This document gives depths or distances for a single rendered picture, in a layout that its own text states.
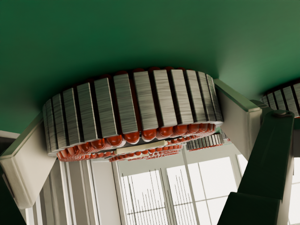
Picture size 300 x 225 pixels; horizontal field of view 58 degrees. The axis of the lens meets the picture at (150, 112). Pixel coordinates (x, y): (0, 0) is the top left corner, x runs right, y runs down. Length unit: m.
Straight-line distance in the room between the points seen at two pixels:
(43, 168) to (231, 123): 0.11
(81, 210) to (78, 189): 0.03
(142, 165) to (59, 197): 6.23
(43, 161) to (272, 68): 0.16
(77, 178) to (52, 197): 0.07
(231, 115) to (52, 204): 0.30
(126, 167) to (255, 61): 6.51
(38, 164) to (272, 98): 0.21
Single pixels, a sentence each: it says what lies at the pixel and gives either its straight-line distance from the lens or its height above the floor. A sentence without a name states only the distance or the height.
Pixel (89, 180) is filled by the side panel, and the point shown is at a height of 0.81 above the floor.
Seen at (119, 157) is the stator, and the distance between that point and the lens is 0.33.
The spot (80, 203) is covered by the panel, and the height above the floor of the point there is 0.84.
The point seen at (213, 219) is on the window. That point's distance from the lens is 6.79.
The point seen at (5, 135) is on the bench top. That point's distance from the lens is 0.29.
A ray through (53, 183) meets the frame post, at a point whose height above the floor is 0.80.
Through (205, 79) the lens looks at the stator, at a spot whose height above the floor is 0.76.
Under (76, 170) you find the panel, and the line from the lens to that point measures 0.46.
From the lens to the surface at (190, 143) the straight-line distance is 0.78.
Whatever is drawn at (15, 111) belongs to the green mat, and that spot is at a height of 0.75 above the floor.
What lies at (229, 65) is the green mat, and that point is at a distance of 0.17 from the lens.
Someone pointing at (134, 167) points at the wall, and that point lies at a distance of 6.64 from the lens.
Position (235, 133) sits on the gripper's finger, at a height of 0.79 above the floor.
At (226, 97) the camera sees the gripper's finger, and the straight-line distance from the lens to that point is 0.16.
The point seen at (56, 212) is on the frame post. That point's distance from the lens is 0.41.
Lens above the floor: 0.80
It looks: 10 degrees down
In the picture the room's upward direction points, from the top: 169 degrees clockwise
